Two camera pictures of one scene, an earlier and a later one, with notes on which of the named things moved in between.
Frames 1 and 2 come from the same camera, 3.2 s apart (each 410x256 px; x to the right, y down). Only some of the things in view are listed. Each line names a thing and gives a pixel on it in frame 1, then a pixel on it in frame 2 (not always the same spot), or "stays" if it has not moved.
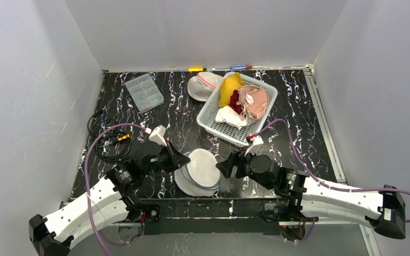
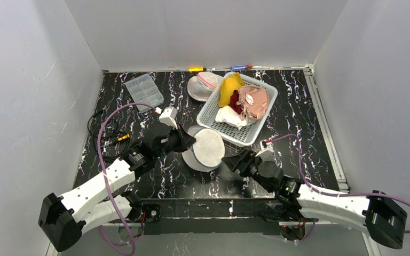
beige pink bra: (253, 102) stays
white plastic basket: (206, 118) stays
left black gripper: (169, 157) → (176, 140)
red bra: (234, 98) stays
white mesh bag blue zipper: (200, 176) → (206, 153)
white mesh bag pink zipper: (200, 87) stays
